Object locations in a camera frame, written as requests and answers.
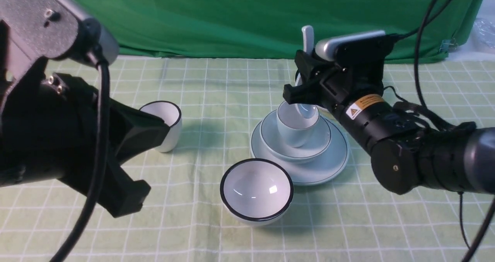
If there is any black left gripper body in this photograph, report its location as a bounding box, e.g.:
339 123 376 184
0 73 98 187

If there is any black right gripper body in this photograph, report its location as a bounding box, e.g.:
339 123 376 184
296 34 395 112

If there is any white ceramic spoon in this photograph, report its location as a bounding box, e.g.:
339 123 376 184
296 26 318 119

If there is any green checkered tablecloth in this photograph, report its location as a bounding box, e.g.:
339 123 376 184
0 57 494 262

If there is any white black-rimmed bowl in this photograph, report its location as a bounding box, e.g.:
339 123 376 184
219 158 295 227

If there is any pale green rimmed bowl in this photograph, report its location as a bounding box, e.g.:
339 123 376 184
258 111 332 163

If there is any white illustrated black-rimmed plate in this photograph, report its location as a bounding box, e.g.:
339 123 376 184
295 71 332 113

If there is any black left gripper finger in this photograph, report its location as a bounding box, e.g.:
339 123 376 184
59 153 151 218
109 99 170 165

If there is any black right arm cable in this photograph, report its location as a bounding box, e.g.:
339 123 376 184
381 0 495 262

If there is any clear plastic bag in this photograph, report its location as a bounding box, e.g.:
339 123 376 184
472 18 495 54

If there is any pale green plate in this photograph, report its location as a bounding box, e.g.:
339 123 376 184
250 116 350 186

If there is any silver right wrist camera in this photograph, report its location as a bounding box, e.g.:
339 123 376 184
312 30 386 62

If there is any metal clip on backdrop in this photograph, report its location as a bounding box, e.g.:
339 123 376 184
439 38 459 53

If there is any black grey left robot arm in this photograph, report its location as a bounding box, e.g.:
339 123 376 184
1 19 173 218

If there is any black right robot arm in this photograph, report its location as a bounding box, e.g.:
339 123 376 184
283 30 495 195

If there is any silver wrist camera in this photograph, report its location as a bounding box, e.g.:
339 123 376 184
312 30 386 62
0 0 119 66

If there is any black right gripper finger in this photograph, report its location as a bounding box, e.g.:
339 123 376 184
283 77 333 108
295 50 329 84

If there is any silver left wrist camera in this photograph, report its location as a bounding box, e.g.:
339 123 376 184
0 0 119 66

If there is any pale green cup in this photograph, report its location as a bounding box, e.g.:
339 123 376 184
276 101 319 147

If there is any white black-rimmed cup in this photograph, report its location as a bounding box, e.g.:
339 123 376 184
139 100 183 153

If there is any green backdrop cloth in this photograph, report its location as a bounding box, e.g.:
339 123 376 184
54 0 489 65

